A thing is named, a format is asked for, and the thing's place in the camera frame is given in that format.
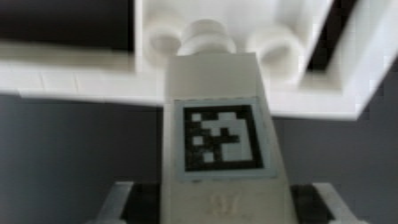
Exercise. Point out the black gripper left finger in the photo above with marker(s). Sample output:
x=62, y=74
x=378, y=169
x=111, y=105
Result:
x=131, y=204

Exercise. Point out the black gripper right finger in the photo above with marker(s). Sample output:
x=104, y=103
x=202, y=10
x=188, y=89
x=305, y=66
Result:
x=319, y=205

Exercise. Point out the white chair seat part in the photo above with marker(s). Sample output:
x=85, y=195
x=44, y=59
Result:
x=255, y=19

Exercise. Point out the white chair leg with tag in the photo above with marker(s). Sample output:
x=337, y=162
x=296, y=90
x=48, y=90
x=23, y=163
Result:
x=223, y=182

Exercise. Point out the white U-shaped frame fence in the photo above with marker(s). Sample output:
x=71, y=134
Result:
x=56, y=72

